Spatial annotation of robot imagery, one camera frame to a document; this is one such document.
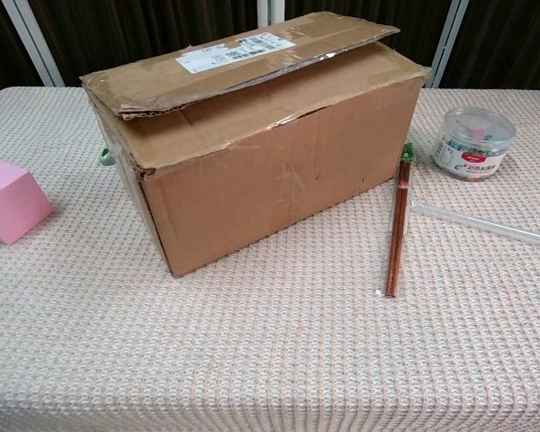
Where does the cardboard box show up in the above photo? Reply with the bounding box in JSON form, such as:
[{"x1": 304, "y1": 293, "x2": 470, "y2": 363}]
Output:
[{"x1": 79, "y1": 11, "x2": 433, "y2": 278}]

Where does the beige woven tablecloth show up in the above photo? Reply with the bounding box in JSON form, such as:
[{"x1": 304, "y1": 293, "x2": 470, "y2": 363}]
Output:
[{"x1": 0, "y1": 86, "x2": 540, "y2": 432}]

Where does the clear plastic tube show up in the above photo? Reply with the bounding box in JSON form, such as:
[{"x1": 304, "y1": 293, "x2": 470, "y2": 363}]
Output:
[{"x1": 409, "y1": 199, "x2": 540, "y2": 249}]

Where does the clear jar of binder clips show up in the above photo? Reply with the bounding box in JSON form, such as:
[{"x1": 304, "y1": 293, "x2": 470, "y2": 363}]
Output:
[{"x1": 429, "y1": 107, "x2": 518, "y2": 183}]

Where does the dark pleated curtain panel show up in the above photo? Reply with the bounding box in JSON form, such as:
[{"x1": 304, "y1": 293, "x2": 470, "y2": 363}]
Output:
[
  {"x1": 439, "y1": 0, "x2": 540, "y2": 92},
  {"x1": 0, "y1": 0, "x2": 42, "y2": 104},
  {"x1": 26, "y1": 0, "x2": 260, "y2": 87},
  {"x1": 283, "y1": 0, "x2": 455, "y2": 83}
]

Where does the pink cube box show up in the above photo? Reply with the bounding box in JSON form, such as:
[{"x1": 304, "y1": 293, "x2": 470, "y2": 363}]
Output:
[{"x1": 0, "y1": 157, "x2": 56, "y2": 247}]

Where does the white partition frame post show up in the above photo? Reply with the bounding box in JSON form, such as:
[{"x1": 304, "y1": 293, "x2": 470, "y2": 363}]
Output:
[
  {"x1": 256, "y1": 0, "x2": 286, "y2": 29},
  {"x1": 1, "y1": 0, "x2": 67, "y2": 88},
  {"x1": 430, "y1": 0, "x2": 472, "y2": 89}
]

